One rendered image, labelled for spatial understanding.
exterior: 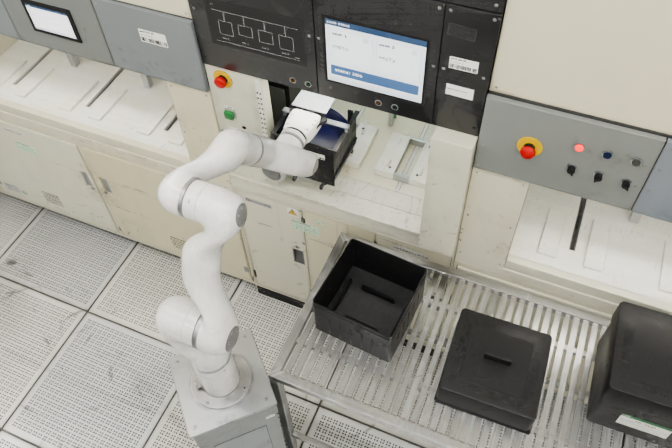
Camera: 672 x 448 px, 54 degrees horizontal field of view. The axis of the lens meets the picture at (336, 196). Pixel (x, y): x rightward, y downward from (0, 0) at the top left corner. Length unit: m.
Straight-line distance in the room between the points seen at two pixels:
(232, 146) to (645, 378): 1.26
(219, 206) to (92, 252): 2.04
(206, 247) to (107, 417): 1.59
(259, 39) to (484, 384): 1.20
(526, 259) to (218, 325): 1.07
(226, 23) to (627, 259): 1.49
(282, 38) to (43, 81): 1.52
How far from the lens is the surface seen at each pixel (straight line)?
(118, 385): 3.14
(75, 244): 3.62
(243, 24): 1.94
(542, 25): 1.62
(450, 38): 1.68
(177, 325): 1.82
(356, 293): 2.27
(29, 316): 3.47
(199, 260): 1.66
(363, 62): 1.82
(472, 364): 2.08
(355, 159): 2.46
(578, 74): 1.68
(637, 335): 2.08
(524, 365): 2.11
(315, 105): 2.13
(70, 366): 3.26
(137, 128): 2.79
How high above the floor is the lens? 2.73
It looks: 51 degrees down
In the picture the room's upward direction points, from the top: 3 degrees counter-clockwise
